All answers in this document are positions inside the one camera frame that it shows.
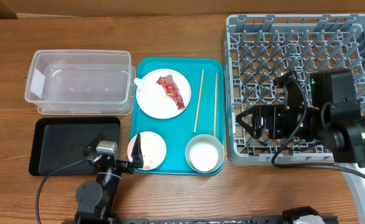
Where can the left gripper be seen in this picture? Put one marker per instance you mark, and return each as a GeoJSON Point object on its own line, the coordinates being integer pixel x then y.
{"type": "Point", "coordinates": [129, 167]}

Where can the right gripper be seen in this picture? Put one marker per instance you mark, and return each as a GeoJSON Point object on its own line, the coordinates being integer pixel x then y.
{"type": "Point", "coordinates": [273, 114]}

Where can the clear plastic wrap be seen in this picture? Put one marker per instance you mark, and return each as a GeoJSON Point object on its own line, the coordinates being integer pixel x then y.
{"type": "Point", "coordinates": [140, 83]}

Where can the red snack wrapper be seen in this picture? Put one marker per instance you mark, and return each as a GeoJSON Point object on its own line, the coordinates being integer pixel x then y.
{"type": "Point", "coordinates": [171, 90]}

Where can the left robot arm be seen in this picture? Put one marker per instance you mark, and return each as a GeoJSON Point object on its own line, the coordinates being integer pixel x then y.
{"type": "Point", "coordinates": [96, 198]}

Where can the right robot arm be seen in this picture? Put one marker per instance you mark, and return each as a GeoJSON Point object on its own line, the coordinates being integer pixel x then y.
{"type": "Point", "coordinates": [332, 119]}

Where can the grey dishwasher rack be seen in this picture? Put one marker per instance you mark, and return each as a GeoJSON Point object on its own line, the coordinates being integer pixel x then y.
{"type": "Point", "coordinates": [258, 47]}

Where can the teal plastic tray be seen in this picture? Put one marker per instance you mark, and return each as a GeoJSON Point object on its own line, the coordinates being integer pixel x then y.
{"type": "Point", "coordinates": [178, 131]}

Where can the grey bowl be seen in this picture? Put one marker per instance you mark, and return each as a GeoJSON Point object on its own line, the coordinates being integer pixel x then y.
{"type": "Point", "coordinates": [205, 154]}

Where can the large white plate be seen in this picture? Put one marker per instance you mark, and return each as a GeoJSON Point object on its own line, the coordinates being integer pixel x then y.
{"type": "Point", "coordinates": [154, 101]}

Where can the left wooden chopstick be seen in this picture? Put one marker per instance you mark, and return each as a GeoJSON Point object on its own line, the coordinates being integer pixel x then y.
{"type": "Point", "coordinates": [199, 102]}

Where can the wooden chopstick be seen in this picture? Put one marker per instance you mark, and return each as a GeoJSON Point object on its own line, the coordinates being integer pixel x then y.
{"type": "Point", "coordinates": [215, 108]}
{"type": "Point", "coordinates": [199, 102]}

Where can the right wooden chopstick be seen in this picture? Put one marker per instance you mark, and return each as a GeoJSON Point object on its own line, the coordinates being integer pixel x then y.
{"type": "Point", "coordinates": [215, 108]}

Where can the black tray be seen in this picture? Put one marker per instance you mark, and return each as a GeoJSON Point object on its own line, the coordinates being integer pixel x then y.
{"type": "Point", "coordinates": [60, 142]}

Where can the clear plastic bin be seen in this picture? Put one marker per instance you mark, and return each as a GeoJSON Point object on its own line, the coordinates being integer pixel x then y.
{"type": "Point", "coordinates": [81, 82]}

